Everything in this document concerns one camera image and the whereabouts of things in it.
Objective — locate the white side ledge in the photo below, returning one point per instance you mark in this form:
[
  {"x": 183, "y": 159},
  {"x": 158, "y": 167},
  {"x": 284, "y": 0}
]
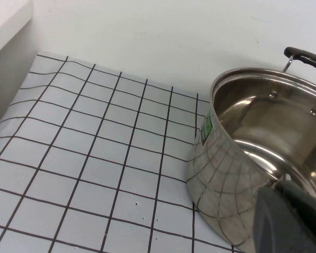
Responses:
[{"x": 5, "y": 23}]

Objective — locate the white grid tablecloth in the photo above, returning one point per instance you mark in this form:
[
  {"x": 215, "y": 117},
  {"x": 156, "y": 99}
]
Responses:
[{"x": 94, "y": 158}]

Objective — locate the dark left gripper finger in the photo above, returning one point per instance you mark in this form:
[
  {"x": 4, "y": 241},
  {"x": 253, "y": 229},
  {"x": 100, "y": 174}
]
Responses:
[{"x": 287, "y": 224}]

